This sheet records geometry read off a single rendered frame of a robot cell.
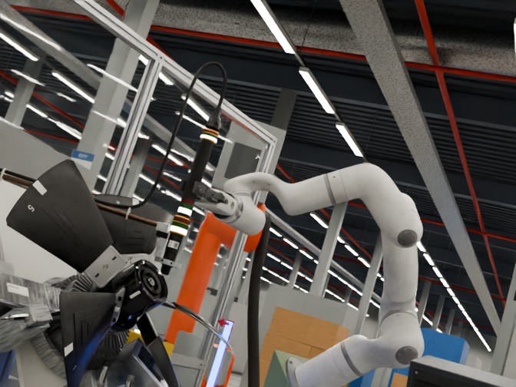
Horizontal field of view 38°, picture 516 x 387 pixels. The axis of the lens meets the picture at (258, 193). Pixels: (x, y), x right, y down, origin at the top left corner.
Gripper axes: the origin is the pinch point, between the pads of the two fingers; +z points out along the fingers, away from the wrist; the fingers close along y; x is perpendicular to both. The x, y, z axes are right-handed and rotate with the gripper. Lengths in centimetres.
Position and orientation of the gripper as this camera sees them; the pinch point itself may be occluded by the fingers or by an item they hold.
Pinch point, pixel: (192, 187)
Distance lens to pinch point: 196.5
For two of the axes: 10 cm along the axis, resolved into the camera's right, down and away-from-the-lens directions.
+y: -8.1, -1.5, 5.6
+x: 3.0, -9.4, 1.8
